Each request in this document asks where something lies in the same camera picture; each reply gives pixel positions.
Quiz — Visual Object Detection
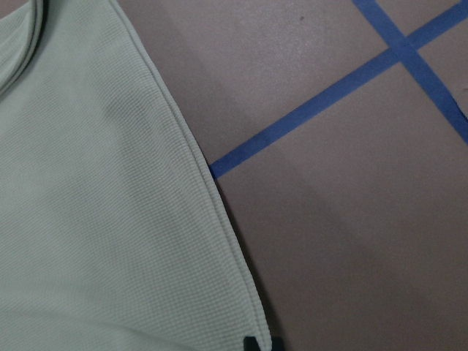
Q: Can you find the olive green t-shirt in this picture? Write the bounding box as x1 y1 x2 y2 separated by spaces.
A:
1 1 272 350

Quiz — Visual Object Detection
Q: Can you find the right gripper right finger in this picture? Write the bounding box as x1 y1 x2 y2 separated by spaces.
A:
271 336 284 351

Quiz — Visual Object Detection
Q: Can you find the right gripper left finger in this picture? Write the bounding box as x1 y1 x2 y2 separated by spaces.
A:
244 336 260 351

